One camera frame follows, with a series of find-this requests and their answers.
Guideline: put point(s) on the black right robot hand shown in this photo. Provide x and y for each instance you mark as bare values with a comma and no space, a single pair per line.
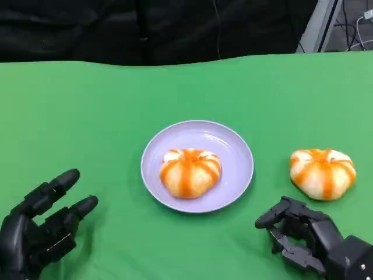
323,233

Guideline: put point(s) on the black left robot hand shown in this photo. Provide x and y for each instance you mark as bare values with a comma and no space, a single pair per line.
20,236

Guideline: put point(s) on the orange white toy bread roll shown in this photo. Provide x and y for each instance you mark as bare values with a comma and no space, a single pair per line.
320,175
189,175

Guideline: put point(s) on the lilac plate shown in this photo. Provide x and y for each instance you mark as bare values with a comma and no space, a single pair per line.
233,169

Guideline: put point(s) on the green table cloth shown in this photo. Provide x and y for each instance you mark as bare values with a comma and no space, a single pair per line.
73,116

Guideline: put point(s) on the black backdrop curtain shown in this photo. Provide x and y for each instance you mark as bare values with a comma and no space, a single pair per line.
87,29

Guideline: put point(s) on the white charger plug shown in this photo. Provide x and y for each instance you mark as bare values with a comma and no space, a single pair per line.
367,14

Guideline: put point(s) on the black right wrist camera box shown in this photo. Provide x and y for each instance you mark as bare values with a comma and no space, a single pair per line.
355,259

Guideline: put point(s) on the grey metal frame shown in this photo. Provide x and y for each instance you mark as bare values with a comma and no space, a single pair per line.
319,26

